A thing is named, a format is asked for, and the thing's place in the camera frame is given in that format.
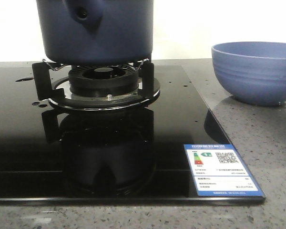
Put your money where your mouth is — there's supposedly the black metal pot support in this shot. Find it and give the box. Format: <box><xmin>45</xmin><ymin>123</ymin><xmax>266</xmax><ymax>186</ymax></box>
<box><xmin>32</xmin><ymin>59</ymin><xmax>160</xmax><ymax>112</ymax></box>

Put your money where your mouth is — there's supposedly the black glass gas stove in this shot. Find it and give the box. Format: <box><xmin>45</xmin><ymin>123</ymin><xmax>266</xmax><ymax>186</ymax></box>
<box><xmin>0</xmin><ymin>66</ymin><xmax>265</xmax><ymax>205</ymax></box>

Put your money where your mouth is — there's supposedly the blue ribbed bowl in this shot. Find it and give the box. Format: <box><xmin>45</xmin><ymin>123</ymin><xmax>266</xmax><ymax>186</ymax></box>
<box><xmin>211</xmin><ymin>42</ymin><xmax>286</xmax><ymax>106</ymax></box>

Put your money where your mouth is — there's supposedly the black gas burner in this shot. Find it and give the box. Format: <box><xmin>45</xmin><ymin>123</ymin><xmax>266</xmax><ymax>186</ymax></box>
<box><xmin>68</xmin><ymin>64</ymin><xmax>139</xmax><ymax>97</ymax></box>

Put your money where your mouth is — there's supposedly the dark blue pot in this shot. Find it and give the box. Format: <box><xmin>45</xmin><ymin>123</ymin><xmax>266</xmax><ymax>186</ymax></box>
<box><xmin>36</xmin><ymin>0</ymin><xmax>153</xmax><ymax>65</ymax></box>

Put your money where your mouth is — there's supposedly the blue energy label sticker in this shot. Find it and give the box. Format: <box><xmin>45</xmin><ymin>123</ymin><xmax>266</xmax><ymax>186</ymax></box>
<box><xmin>184</xmin><ymin>144</ymin><xmax>264</xmax><ymax>197</ymax></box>

